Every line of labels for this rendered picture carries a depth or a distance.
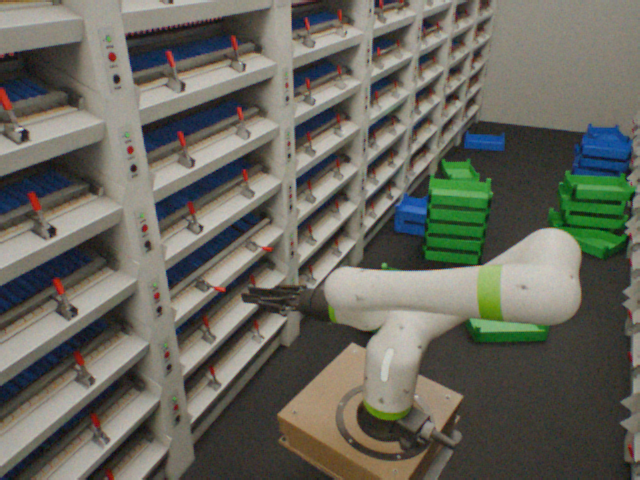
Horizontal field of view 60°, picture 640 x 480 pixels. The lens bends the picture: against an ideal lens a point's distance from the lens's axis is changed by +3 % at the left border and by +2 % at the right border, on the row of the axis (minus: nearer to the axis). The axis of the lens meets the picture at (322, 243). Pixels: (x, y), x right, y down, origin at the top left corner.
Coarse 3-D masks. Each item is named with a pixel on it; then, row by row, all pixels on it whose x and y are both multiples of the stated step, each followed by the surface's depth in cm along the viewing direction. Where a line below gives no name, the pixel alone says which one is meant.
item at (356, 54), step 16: (336, 0) 223; (352, 0) 220; (368, 32) 227; (352, 48) 229; (368, 80) 239; (352, 96) 238; (368, 96) 243; (368, 112) 247; (352, 144) 248; (352, 224) 267; (352, 256) 276
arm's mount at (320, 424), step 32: (352, 352) 163; (320, 384) 151; (352, 384) 151; (416, 384) 152; (288, 416) 140; (320, 416) 141; (352, 416) 141; (448, 416) 143; (288, 448) 144; (320, 448) 136; (352, 448) 132; (384, 448) 133; (416, 448) 133
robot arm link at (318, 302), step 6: (318, 288) 142; (324, 288) 141; (318, 294) 140; (324, 294) 140; (312, 300) 140; (318, 300) 140; (324, 300) 139; (312, 306) 140; (318, 306) 139; (324, 306) 138; (312, 312) 141; (318, 312) 140; (324, 312) 139; (318, 318) 141; (324, 318) 140
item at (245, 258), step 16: (256, 208) 198; (272, 224) 197; (256, 240) 187; (272, 240) 191; (240, 256) 178; (256, 256) 184; (224, 272) 170; (240, 272) 178; (192, 288) 161; (176, 304) 154; (192, 304) 156; (176, 320) 150
